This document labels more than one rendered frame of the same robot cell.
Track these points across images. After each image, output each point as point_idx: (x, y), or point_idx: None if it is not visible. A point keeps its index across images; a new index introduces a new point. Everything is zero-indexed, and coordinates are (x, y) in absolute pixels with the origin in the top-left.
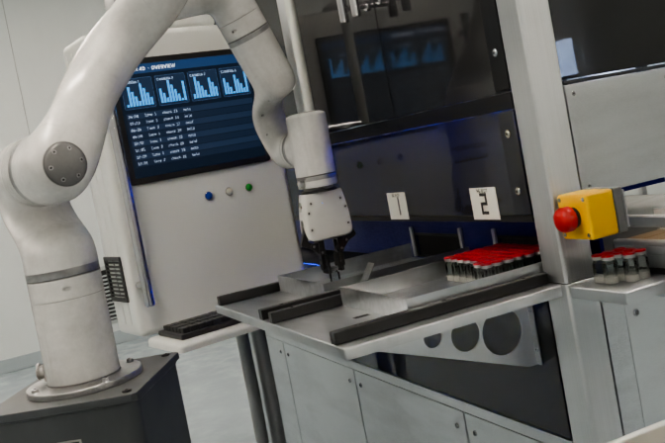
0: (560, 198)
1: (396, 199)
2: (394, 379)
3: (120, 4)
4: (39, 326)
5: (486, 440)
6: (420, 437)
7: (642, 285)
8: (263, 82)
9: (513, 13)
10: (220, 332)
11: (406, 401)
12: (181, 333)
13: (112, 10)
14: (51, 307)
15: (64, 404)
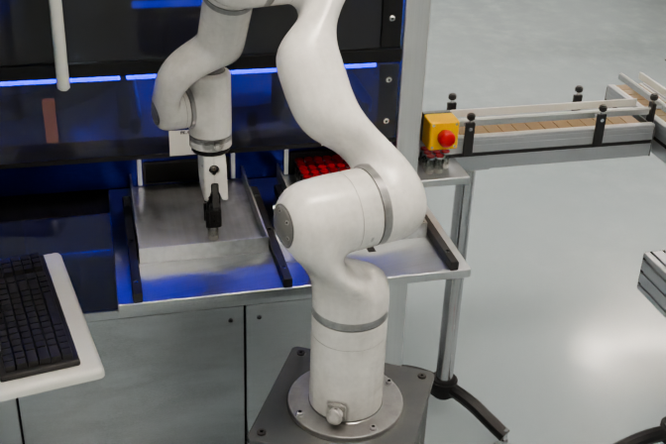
0: (435, 124)
1: (188, 136)
2: (116, 313)
3: (339, 4)
4: (371, 367)
5: (275, 317)
6: (153, 353)
7: (460, 168)
8: (240, 49)
9: None
10: (89, 337)
11: (135, 328)
12: (67, 359)
13: (334, 12)
14: (385, 340)
15: (422, 412)
